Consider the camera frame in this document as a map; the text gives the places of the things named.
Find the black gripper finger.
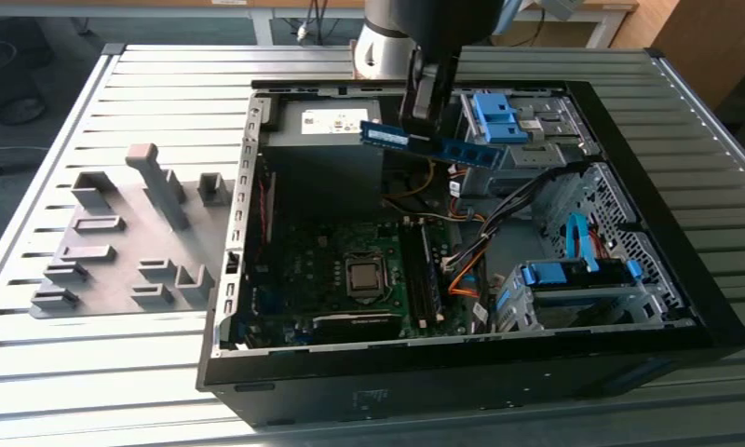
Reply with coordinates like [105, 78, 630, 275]
[400, 49, 458, 153]

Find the blue RAM stick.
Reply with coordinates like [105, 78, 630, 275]
[357, 119, 505, 169]

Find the blue empty disk carrier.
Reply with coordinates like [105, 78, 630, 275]
[470, 92, 529, 145]

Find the tall grey drive cage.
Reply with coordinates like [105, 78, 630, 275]
[456, 92, 601, 199]

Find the grey power supply unit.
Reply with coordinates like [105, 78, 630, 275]
[261, 99, 388, 220]

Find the white-framed wooden desk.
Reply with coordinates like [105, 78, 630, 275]
[40, 0, 640, 48]

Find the silver CPU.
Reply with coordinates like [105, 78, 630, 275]
[346, 260, 386, 295]

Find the blue carrier with disk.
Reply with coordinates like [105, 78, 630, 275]
[520, 259, 645, 288]

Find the green motherboard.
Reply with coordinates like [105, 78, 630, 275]
[246, 218, 480, 348]

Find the wooden cabinet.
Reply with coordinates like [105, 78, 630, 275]
[610, 0, 745, 112]

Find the black graphics card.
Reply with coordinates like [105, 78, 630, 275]
[313, 312, 405, 345]

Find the low grey drive cage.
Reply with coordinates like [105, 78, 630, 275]
[493, 258, 697, 332]

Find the grey parts rack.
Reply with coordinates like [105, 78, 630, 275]
[28, 142, 234, 320]

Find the black open PC case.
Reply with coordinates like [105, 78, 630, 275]
[196, 78, 745, 427]

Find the black wheeled cart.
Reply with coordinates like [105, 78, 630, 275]
[0, 16, 56, 126]

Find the thin orange wire loop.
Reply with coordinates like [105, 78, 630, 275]
[381, 160, 436, 199]

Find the black cable bundle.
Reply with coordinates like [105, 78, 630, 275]
[444, 162, 589, 276]

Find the blue flat data cable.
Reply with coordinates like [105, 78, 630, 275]
[565, 211, 601, 274]

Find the orange flat cable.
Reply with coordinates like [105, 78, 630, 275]
[446, 251, 492, 297]

